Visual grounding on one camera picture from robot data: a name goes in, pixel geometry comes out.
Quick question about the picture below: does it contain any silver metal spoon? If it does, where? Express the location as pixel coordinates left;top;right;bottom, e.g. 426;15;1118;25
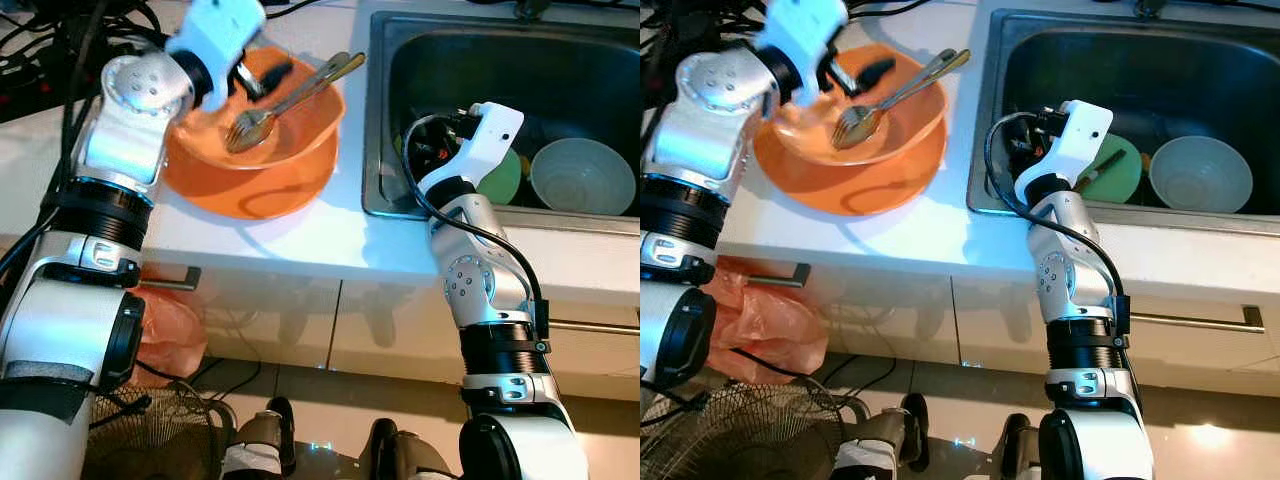
832;48;956;151
227;52;351;154

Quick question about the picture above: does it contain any orange plastic bowl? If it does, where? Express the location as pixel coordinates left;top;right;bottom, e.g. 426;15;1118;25
170;45;346;171
770;42;949;166

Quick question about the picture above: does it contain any gold metal spoon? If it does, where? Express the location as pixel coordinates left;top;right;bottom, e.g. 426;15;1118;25
870;48;971;111
260;52;367;116

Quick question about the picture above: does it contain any white kitchen cabinet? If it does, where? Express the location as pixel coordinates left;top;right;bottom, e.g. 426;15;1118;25
130;265;641;406
700;255;1280;396

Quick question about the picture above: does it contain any green plate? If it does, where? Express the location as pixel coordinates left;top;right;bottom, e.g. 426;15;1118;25
1075;135;1144;204
475;148;523;206

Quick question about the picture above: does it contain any orange plastic plate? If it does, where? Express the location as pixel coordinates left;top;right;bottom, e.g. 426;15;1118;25
752;120;946;216
160;130;339;221

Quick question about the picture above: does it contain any stainless steel sink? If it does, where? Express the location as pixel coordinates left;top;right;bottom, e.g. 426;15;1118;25
362;10;641;221
967;8;1280;216

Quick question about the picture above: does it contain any grey bowl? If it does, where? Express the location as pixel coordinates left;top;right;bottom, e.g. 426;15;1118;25
1148;135;1254;213
530;138;636;216

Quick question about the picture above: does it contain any black power strip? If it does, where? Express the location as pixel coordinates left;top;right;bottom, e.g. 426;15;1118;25
0;62;76;123

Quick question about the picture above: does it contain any orange plastic bag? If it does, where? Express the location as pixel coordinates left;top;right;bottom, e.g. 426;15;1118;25
130;285;209;386
700;258;836;386

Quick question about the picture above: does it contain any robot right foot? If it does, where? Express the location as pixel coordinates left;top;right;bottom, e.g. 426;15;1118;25
360;418;456;480
995;412;1046;480

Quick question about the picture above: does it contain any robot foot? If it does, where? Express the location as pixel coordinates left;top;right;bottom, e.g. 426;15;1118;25
360;418;456;480
220;397;296;480
995;412;1046;480
830;393;931;480

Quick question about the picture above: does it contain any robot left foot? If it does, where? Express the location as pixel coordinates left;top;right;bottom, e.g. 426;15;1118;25
220;397;296;480
830;393;931;480

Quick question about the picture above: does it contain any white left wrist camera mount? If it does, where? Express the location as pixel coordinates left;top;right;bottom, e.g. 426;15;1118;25
755;0;851;106
165;0;268;111

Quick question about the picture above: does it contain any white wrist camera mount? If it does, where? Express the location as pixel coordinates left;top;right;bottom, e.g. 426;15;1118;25
165;0;268;111
1013;100;1113;206
415;102;524;198
755;0;851;106

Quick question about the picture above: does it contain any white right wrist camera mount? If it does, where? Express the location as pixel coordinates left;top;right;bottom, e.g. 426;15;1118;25
415;102;524;198
1013;100;1113;206

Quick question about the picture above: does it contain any brown handled utensil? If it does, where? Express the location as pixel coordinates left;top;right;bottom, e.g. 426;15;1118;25
1076;150;1127;193

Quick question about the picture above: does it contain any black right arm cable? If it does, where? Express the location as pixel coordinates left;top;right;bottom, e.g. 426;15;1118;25
402;113;551;341
985;110;1131;336

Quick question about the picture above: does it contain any wire cage floor fan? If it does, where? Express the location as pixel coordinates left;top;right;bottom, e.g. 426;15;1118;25
85;380;236;480
640;380;861;480

